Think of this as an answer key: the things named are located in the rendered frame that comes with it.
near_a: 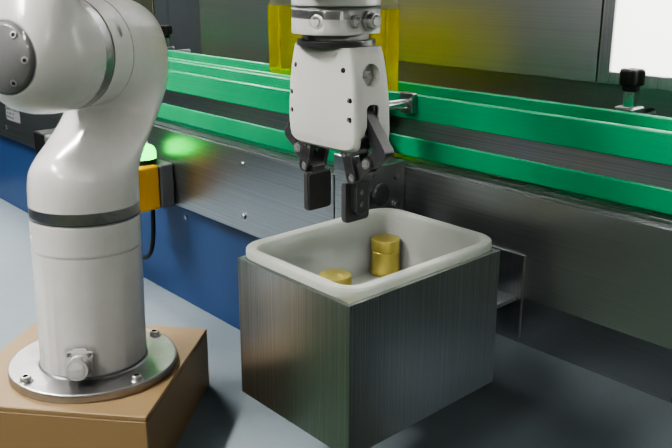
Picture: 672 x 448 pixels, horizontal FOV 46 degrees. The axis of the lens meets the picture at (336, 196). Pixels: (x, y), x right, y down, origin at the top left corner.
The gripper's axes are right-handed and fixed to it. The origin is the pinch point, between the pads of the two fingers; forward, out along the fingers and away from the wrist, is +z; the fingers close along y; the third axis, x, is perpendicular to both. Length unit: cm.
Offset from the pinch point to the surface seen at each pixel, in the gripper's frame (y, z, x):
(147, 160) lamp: 51, 6, -8
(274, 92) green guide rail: 26.3, -6.2, -13.2
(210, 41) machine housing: 84, -8, -42
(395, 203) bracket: 9.1, 6.4, -18.6
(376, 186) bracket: 9.3, 3.6, -15.3
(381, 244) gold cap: 3.8, 8.6, -10.6
